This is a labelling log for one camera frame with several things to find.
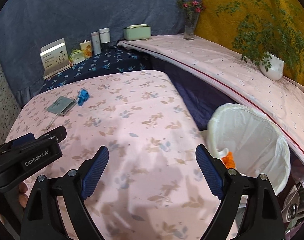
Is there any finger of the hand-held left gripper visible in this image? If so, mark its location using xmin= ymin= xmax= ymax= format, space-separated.
xmin=11 ymin=132 xmax=35 ymax=148
xmin=35 ymin=126 xmax=67 ymax=142

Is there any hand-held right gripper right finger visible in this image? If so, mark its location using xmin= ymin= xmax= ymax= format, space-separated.
xmin=196 ymin=144 xmax=285 ymax=240

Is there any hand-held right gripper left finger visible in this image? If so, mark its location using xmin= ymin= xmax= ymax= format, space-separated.
xmin=20 ymin=145 xmax=110 ymax=240

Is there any orange mesh wrapper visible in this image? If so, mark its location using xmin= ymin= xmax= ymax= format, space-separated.
xmin=221 ymin=151 xmax=237 ymax=169

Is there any waste bin with white liner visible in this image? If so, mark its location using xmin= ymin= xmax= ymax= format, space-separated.
xmin=207 ymin=103 xmax=291 ymax=200

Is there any person's left hand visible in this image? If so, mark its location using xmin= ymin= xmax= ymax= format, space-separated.
xmin=17 ymin=181 xmax=30 ymax=209

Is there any crumpled blue wrapper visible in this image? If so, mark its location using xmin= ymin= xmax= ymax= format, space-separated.
xmin=76 ymin=89 xmax=90 ymax=107

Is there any pink floral tablecloth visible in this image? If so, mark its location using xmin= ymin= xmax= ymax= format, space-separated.
xmin=4 ymin=69 xmax=242 ymax=240

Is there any open white cardboard box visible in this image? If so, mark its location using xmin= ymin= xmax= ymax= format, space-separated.
xmin=40 ymin=38 xmax=71 ymax=79

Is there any green snack packet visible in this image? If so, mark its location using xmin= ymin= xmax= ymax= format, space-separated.
xmin=69 ymin=49 xmax=85 ymax=65

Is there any dark purple cloth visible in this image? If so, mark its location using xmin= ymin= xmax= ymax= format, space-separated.
xmin=149 ymin=55 xmax=236 ymax=132

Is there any dark blue floral cloth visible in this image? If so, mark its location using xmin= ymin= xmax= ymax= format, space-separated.
xmin=38 ymin=46 xmax=152 ymax=94

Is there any orange printed tin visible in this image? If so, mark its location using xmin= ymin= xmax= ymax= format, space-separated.
xmin=79 ymin=40 xmax=93 ymax=58

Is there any tall white bottle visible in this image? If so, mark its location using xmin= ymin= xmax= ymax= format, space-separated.
xmin=90 ymin=32 xmax=102 ymax=55

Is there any pink cloth with red stripe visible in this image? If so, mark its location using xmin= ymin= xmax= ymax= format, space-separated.
xmin=117 ymin=35 xmax=304 ymax=173

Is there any white tumbler with dark base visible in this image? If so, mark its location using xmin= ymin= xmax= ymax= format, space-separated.
xmin=99 ymin=27 xmax=110 ymax=52

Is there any blue-grey backdrop cloth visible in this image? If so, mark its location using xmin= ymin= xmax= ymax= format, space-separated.
xmin=0 ymin=0 xmax=202 ymax=105

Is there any green plant in white pot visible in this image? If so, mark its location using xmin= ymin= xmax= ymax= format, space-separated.
xmin=216 ymin=0 xmax=304 ymax=81

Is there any pale green tissue box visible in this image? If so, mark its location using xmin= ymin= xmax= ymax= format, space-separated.
xmin=123 ymin=24 xmax=152 ymax=41

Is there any glass vase with pink flowers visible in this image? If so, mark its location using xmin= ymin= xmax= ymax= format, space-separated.
xmin=176 ymin=0 xmax=205 ymax=40

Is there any grey pouch with cord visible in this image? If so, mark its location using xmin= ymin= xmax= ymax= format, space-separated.
xmin=45 ymin=96 xmax=76 ymax=131

